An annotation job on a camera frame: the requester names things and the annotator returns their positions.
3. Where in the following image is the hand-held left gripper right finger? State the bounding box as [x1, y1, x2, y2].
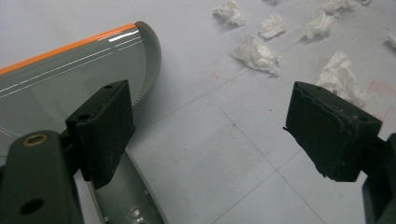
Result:
[282, 80, 383, 183]

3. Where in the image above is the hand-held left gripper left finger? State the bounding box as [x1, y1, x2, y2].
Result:
[64, 79, 136, 190]

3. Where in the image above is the grey dustpan with orange edge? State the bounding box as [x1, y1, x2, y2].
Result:
[0, 21, 170, 224]

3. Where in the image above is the pile of white tissues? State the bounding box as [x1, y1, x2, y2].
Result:
[212, 0, 396, 109]

